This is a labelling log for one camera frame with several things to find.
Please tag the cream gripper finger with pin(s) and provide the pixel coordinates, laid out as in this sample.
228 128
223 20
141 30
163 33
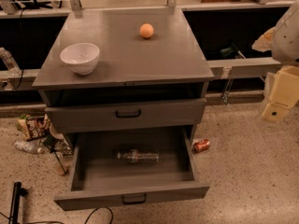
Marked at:
284 94

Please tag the clear plastic water bottle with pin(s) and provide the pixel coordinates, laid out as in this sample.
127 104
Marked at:
135 156

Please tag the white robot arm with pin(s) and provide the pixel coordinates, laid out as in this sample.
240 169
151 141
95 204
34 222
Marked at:
285 45

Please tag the closed grey upper drawer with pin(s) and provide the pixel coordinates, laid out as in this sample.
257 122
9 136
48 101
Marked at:
95 118

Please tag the grey drawer cabinet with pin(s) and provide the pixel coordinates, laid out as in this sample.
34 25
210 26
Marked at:
168 66

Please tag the open grey bottom drawer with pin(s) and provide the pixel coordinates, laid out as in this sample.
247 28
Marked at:
99 179

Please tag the crushed plastic bottle on floor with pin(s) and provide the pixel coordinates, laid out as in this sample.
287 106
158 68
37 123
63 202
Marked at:
28 147

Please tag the red soda can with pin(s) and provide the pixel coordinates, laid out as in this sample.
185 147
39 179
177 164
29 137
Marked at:
201 145

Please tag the orange ball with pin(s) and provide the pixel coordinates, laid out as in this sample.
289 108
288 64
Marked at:
146 30

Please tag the white ceramic bowl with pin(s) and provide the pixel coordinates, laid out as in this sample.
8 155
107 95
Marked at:
81 58

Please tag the snack chip bag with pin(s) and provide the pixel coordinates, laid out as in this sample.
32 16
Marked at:
33 128

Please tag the black stand on floor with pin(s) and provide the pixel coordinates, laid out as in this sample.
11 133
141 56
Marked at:
17 193

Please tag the grey metal rail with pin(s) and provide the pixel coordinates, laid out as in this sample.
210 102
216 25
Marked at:
243 68

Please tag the clear bottle at left rail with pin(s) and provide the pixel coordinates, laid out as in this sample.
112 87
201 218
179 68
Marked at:
12 67

